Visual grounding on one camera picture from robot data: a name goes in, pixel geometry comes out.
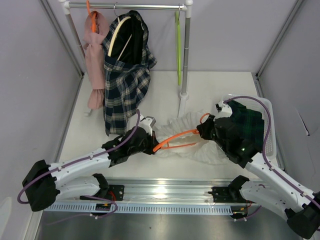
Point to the pink skirt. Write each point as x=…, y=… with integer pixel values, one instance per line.
x=94, y=60

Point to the white garment rack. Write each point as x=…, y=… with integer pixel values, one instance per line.
x=186, y=8

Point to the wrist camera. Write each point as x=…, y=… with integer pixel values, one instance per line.
x=147, y=124
x=223, y=110

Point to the navy cream plaid skirt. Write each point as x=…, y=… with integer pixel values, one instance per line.
x=126, y=80

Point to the white plastic basket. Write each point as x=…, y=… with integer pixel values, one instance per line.
x=265, y=107

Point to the orange plastic hanger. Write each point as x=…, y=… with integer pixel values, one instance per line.
x=180, y=135

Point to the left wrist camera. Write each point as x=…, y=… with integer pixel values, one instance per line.
x=147, y=124

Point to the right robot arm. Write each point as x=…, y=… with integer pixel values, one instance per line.
x=305, y=221

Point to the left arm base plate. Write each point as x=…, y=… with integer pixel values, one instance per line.
x=115, y=192

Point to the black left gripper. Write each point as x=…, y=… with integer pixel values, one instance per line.
x=153, y=143

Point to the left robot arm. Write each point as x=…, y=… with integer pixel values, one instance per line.
x=46, y=183

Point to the green plastic hanger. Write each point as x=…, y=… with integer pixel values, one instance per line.
x=178, y=48

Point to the aluminium mounting rail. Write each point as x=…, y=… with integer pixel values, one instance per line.
x=179, y=191

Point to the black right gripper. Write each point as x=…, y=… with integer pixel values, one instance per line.
x=204, y=128

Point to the orange hanger with pink skirt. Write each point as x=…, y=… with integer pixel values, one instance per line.
x=93, y=17

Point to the cream wooden hanger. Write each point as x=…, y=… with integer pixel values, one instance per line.
x=120, y=38

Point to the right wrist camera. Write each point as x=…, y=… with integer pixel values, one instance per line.
x=223, y=110

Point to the dark green plaid skirt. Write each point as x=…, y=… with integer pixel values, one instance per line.
x=249, y=122

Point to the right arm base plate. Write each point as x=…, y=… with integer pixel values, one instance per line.
x=225, y=194

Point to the white slotted cable duct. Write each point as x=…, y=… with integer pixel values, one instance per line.
x=135, y=208

